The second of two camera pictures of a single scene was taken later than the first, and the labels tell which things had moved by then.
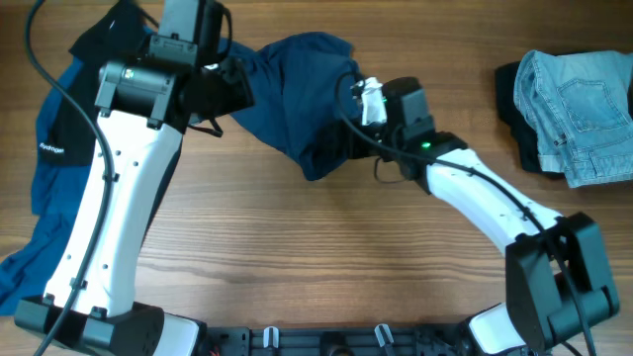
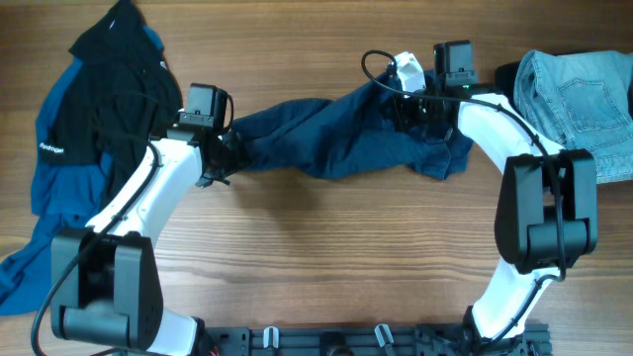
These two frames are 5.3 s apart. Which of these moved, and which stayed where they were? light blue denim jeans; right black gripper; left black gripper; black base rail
Moved: left black gripper; right black gripper
Stayed: black base rail; light blue denim jeans
